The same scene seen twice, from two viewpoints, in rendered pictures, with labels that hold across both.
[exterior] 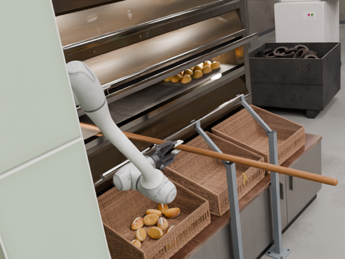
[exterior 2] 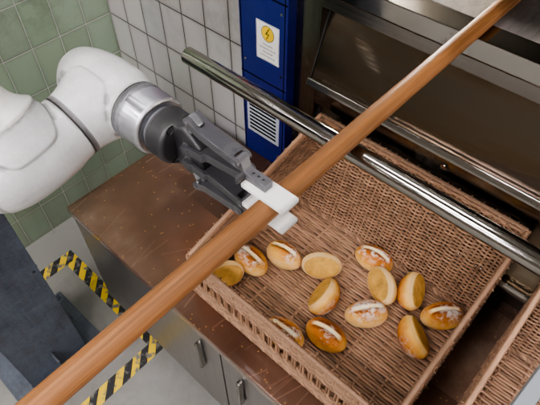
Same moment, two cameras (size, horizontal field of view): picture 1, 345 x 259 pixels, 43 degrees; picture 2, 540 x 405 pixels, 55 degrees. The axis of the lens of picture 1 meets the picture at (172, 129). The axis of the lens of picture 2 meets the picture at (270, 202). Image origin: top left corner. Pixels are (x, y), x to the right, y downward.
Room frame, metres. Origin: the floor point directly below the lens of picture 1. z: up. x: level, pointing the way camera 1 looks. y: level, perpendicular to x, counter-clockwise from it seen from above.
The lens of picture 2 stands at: (2.00, -0.43, 1.69)
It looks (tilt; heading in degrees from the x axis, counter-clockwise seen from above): 50 degrees down; 89
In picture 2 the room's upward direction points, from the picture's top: straight up
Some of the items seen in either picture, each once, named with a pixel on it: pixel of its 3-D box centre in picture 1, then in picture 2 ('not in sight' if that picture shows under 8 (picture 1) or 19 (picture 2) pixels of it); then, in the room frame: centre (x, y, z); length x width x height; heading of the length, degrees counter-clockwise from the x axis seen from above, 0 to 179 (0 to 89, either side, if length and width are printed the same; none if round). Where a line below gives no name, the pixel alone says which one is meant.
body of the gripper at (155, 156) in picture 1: (156, 159); (185, 143); (1.90, 0.10, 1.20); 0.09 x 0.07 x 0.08; 137
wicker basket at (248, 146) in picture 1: (259, 136); not in sight; (3.05, -0.64, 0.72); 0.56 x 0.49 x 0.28; 135
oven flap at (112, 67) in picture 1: (162, 48); not in sight; (2.79, -0.01, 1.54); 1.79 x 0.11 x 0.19; 136
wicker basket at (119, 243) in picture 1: (147, 215); (346, 262); (2.19, 0.21, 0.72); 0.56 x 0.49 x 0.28; 136
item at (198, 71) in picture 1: (176, 69); not in sight; (3.52, -0.10, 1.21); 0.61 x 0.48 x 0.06; 46
